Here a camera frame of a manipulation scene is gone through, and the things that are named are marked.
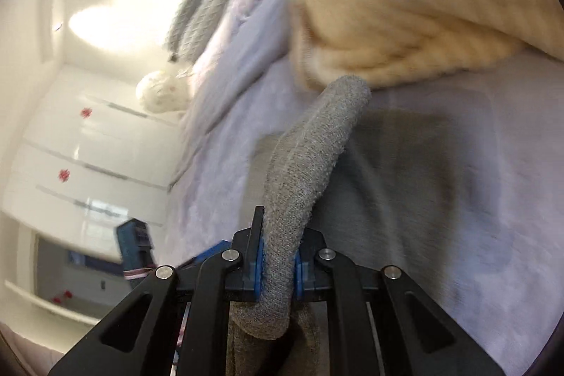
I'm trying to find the grey-brown fuzzy sweater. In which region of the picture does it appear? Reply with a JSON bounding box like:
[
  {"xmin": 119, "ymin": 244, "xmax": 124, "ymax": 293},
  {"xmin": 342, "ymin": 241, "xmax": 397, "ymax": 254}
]
[{"xmin": 225, "ymin": 76, "xmax": 501, "ymax": 375}]

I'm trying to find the white wardrobe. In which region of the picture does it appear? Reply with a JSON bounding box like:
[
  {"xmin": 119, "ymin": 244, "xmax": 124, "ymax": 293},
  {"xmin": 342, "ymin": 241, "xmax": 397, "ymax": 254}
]
[{"xmin": 0, "ymin": 62, "xmax": 190, "ymax": 227}]

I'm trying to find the round cream cushion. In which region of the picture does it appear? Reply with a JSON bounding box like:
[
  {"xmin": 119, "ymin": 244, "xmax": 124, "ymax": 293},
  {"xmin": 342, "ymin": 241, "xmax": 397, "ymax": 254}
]
[{"xmin": 136, "ymin": 70, "xmax": 190, "ymax": 113}]

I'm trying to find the lavender plush bed blanket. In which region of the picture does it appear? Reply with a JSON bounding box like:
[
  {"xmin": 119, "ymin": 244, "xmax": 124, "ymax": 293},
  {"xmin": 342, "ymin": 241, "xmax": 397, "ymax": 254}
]
[{"xmin": 158, "ymin": 0, "xmax": 563, "ymax": 375}]

